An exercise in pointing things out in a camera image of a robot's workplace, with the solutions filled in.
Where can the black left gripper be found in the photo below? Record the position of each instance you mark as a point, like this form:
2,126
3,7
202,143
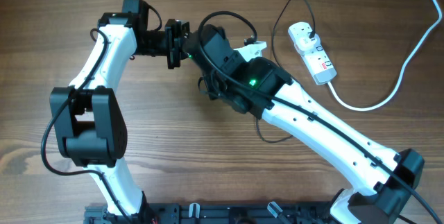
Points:
175,37

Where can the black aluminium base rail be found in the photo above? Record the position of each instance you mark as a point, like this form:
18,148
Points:
272,212

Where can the white USB wall charger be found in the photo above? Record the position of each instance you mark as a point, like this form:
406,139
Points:
304,44

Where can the white power strip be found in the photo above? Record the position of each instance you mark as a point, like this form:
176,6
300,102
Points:
317,61

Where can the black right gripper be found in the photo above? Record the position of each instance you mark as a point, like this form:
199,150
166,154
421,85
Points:
212,91

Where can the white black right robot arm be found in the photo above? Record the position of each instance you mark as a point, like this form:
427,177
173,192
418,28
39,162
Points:
382,180

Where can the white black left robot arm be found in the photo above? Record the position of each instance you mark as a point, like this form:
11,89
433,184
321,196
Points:
89,126

